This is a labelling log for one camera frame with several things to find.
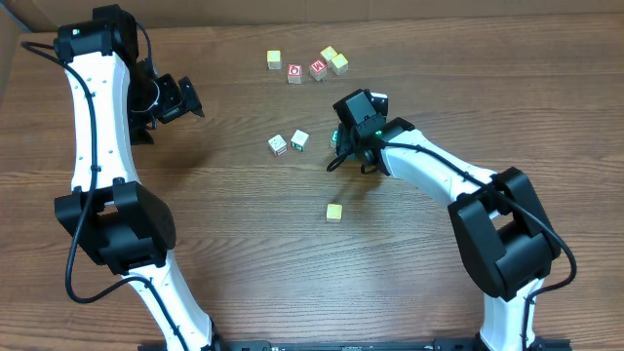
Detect green wooden block letter B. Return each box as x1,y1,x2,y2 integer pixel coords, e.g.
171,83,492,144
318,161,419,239
331,130,339,148

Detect red wooden block letter E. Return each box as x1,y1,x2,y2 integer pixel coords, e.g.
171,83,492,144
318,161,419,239
309,58,328,82

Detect red wooden block letter O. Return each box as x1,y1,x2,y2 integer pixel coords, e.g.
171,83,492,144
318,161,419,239
287,64,303,85

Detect yellow wooden block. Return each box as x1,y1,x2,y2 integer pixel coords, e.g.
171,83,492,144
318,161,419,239
326,204,343,222
266,50,282,70
320,46,337,67
331,54,349,75

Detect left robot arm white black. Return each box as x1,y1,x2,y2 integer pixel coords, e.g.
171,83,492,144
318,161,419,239
54,5,227,350

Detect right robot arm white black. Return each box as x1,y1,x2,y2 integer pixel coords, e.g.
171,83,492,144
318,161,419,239
328,89,570,350

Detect white wooden block green side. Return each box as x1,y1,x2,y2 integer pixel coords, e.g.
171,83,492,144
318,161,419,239
291,130,309,152

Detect white wooden block red drawing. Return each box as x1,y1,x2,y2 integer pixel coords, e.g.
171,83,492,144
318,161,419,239
267,135,288,156

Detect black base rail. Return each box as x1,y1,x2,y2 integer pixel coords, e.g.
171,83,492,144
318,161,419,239
136,336,572,351

